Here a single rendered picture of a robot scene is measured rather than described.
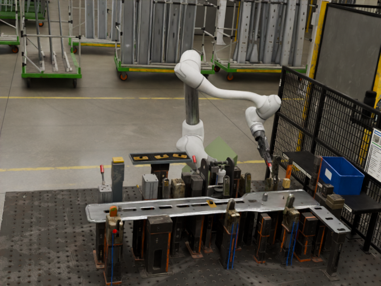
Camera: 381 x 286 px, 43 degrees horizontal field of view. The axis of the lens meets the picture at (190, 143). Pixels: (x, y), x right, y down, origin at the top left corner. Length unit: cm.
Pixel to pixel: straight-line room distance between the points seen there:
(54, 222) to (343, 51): 340
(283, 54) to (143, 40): 308
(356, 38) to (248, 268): 294
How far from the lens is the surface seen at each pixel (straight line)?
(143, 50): 958
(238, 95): 318
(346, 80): 521
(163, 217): 259
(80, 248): 293
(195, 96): 338
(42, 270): 278
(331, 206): 301
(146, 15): 954
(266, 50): 1077
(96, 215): 265
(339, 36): 537
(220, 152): 354
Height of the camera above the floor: 231
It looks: 21 degrees down
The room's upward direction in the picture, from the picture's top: 5 degrees clockwise
